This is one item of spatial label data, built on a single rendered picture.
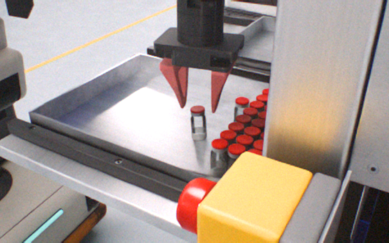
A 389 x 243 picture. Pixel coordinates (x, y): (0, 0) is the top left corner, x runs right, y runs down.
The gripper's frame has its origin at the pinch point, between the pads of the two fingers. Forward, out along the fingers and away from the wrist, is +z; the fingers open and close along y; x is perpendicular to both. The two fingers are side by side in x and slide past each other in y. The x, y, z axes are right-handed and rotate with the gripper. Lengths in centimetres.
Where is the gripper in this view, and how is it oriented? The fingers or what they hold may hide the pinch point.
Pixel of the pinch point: (199, 103)
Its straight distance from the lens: 55.4
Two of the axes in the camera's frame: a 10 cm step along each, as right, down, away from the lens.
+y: 9.6, 1.5, -2.3
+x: 2.8, -4.9, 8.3
